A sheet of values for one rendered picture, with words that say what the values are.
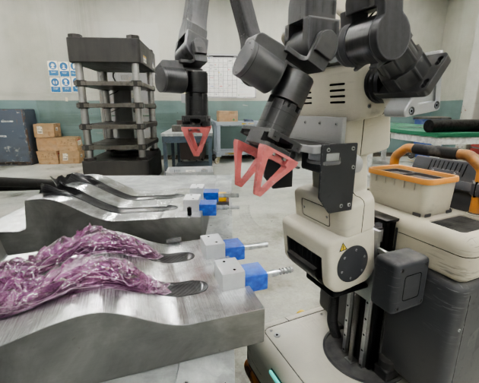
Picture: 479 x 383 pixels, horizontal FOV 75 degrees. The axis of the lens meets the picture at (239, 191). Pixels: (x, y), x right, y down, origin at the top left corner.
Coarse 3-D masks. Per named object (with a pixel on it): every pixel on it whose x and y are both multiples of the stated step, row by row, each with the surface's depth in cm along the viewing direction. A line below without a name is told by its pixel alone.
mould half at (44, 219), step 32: (96, 192) 79; (128, 192) 89; (160, 192) 90; (0, 224) 72; (32, 224) 68; (64, 224) 68; (96, 224) 68; (128, 224) 69; (160, 224) 69; (192, 224) 69
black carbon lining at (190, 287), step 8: (168, 256) 58; (176, 256) 59; (184, 256) 59; (192, 256) 58; (192, 280) 50; (200, 280) 50; (168, 288) 48; (176, 288) 48; (184, 288) 48; (192, 288) 49; (200, 288) 48; (176, 296) 45
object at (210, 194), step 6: (192, 186) 84; (198, 186) 84; (204, 186) 86; (192, 192) 83; (198, 192) 83; (204, 192) 83; (210, 192) 83; (216, 192) 83; (210, 198) 84; (216, 198) 84
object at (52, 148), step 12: (36, 132) 637; (48, 132) 638; (60, 132) 665; (36, 144) 643; (48, 144) 646; (60, 144) 648; (72, 144) 650; (48, 156) 650; (60, 156) 654; (72, 156) 656
